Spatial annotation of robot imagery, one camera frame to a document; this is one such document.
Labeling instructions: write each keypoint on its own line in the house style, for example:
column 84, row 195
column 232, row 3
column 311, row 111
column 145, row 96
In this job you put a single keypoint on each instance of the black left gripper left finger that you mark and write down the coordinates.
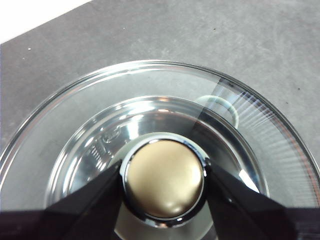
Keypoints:
column 75, row 217

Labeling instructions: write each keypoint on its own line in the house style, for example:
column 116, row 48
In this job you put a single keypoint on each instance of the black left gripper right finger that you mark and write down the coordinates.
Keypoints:
column 250, row 217

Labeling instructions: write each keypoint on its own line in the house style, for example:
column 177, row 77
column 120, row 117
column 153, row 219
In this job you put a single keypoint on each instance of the glass lid with green knob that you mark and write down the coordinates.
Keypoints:
column 160, row 77

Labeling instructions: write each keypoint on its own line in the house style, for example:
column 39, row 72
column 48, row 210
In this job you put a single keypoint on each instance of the pale green electric pot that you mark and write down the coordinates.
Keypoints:
column 235, row 113

